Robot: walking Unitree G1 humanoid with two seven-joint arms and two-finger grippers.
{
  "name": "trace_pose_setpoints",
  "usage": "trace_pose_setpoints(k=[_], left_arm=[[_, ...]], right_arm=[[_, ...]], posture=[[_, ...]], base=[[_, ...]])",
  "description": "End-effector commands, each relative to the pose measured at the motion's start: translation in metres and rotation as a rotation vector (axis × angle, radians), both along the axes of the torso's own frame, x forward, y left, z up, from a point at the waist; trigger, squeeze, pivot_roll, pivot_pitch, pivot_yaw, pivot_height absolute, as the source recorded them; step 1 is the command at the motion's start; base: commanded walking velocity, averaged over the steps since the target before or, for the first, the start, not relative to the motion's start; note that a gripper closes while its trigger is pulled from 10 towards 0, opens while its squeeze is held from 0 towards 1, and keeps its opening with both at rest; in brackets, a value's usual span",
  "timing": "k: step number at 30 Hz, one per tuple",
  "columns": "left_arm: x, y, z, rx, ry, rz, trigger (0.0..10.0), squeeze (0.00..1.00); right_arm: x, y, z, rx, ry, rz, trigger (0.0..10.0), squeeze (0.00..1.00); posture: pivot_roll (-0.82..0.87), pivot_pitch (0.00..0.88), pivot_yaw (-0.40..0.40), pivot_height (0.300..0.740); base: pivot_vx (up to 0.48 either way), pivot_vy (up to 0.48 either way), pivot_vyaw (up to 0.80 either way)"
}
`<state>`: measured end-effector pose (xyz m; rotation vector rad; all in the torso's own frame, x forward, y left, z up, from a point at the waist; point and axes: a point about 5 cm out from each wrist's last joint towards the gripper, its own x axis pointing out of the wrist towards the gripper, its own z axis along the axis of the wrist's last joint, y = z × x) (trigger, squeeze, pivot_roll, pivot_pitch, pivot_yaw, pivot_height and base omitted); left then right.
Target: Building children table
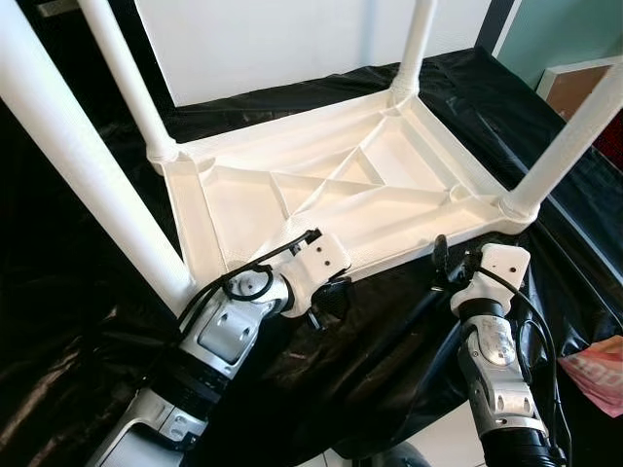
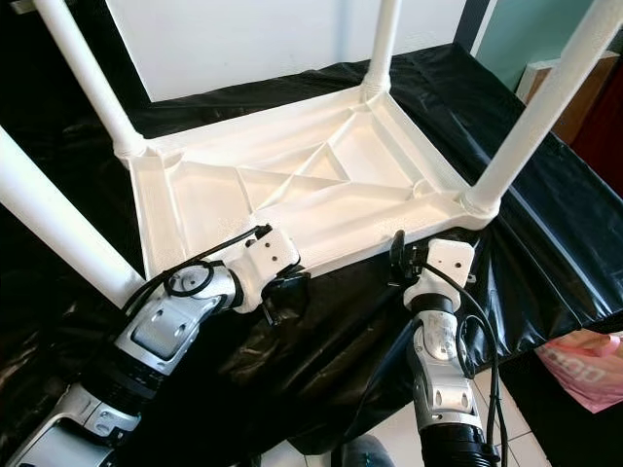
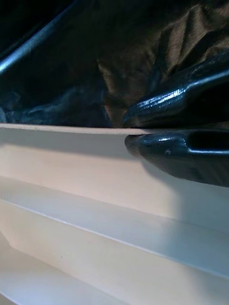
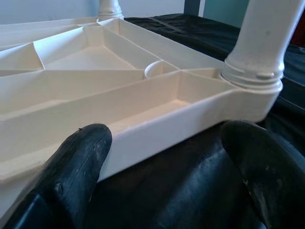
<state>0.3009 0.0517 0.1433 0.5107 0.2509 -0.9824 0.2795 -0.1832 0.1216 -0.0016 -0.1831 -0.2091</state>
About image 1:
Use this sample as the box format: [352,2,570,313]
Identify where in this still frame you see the white plastic table top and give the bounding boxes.
[161,86,538,293]

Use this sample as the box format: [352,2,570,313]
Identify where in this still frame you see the black plastic table cloth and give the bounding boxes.
[0,47,623,467]

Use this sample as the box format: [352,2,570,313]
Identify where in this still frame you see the pink plastic bag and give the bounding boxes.
[565,336,623,419]

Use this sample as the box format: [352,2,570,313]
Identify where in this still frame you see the grey robot right leg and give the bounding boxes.
[375,443,429,467]

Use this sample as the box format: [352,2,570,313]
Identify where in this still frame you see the dark red furniture piece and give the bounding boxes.
[594,112,623,166]

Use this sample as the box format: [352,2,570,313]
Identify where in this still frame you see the brown wooden cabinet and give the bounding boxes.
[538,58,623,123]

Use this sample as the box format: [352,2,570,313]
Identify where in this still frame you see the black door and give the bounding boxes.
[19,0,181,166]

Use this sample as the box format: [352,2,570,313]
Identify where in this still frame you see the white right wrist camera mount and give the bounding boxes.
[450,243,531,314]

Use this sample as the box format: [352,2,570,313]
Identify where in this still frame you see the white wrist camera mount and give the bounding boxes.
[282,232,353,307]
[450,243,531,314]

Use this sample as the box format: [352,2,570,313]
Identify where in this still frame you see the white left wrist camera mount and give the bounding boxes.
[282,232,353,307]

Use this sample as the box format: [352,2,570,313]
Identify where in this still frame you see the dark grey door frame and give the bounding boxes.
[475,0,517,54]

